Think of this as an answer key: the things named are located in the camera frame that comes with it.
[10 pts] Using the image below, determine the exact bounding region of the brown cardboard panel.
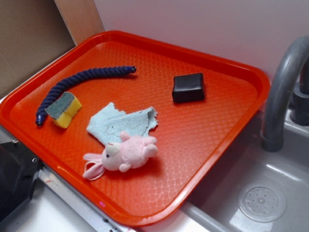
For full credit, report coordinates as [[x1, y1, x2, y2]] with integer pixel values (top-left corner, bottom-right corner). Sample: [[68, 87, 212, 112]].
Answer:
[[0, 0, 75, 97]]

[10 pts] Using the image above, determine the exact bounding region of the blue twisted rope toy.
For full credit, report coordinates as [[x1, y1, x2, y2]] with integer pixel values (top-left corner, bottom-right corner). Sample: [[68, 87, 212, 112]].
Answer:
[[35, 66, 137, 127]]

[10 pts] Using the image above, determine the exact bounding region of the grey toy sink basin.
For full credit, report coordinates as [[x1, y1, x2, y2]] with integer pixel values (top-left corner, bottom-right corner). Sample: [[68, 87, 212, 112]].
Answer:
[[182, 113, 309, 232]]

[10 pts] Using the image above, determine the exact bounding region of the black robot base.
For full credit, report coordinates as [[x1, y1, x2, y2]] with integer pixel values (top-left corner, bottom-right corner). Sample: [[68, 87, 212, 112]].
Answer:
[[0, 140, 42, 224]]

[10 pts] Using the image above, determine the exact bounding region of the pink plush bunny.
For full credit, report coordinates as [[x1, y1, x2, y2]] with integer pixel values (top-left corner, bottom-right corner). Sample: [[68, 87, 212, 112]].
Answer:
[[83, 131, 158, 180]]

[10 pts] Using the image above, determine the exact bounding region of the yellow green sponge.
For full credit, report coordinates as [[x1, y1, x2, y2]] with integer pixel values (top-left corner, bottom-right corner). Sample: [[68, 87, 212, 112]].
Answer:
[[45, 92, 82, 129]]

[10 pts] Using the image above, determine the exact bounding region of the wooden board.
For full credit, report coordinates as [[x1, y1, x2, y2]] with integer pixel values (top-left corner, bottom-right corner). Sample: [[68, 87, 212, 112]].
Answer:
[[55, 0, 105, 45]]

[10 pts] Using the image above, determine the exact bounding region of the light blue cloth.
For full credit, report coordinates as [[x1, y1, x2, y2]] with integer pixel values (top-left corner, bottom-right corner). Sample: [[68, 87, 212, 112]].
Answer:
[[86, 102, 158, 145]]

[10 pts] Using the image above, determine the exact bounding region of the black rectangular block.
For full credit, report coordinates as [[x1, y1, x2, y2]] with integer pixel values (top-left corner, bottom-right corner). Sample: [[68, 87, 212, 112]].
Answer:
[[172, 73, 205, 103]]

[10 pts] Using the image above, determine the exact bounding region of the grey toy faucet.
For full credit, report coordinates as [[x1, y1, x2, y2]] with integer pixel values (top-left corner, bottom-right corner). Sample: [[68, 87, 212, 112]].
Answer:
[[261, 35, 309, 152]]

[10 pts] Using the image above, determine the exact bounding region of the orange plastic tray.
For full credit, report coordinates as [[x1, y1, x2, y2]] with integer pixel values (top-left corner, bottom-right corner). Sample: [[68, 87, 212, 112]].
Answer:
[[0, 31, 270, 227]]

